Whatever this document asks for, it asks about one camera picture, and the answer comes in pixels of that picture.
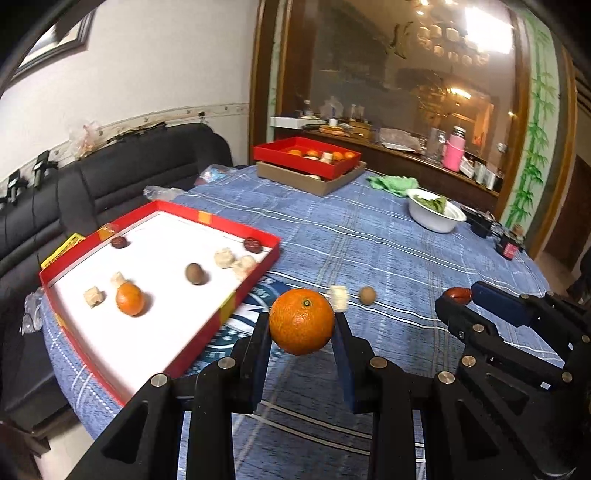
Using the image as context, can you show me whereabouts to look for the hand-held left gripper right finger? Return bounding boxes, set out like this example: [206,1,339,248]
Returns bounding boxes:
[333,312,532,480]

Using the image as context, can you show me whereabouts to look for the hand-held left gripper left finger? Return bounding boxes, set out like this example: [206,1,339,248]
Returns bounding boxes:
[65,311,273,480]

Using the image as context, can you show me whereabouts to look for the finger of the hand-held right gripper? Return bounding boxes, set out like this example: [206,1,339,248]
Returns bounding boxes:
[471,281,591,367]
[435,295,591,480]

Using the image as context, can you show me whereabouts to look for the large orange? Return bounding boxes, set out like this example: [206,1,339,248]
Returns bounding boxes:
[269,288,335,356]

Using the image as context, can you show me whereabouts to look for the large red cardboard box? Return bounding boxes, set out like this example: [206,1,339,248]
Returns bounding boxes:
[39,200,282,408]

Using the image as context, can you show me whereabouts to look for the small orange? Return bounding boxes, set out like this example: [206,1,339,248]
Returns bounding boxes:
[116,283,145,317]

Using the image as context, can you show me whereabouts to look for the red and black charger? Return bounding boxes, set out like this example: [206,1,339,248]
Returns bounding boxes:
[496,231,525,260]

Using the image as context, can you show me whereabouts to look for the white bowl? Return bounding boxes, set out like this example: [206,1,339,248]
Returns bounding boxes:
[407,188,467,233]

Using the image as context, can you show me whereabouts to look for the wooden door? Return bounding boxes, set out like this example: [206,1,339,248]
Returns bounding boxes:
[540,154,591,296]

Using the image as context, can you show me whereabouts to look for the blue plaid tablecloth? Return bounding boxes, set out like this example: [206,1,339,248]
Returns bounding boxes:
[44,166,555,480]

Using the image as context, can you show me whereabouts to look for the green leaves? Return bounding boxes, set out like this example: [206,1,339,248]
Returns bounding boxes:
[414,194,450,213]

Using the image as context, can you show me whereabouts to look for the green cloth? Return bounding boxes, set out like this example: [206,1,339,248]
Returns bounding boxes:
[367,174,419,197]

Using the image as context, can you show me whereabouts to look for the pink thermos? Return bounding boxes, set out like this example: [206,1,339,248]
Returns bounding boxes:
[444,127,467,174]

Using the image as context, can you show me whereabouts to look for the wooden counter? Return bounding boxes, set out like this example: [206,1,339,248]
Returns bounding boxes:
[270,115,504,198]

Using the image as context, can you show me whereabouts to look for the bamboo painted panel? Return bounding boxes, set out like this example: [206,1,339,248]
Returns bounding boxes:
[501,18,562,232]

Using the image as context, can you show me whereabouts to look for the clear glass jar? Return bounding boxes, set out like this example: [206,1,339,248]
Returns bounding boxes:
[425,128,446,163]

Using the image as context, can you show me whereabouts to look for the brown cardboard box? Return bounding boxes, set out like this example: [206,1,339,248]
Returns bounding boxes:
[256,159,368,197]

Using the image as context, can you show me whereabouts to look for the crumpled clear plastic bag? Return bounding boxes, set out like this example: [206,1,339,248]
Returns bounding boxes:
[143,185,186,202]

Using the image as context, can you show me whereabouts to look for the small red box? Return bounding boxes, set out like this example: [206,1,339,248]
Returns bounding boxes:
[253,137,362,181]

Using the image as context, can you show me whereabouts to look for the yellow packet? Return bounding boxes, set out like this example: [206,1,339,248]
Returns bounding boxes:
[41,233,86,269]

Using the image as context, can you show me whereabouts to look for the black sofa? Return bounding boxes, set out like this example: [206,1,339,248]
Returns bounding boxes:
[0,122,234,416]

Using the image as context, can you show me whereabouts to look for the framed wall picture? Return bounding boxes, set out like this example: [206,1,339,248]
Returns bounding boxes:
[14,9,94,80]

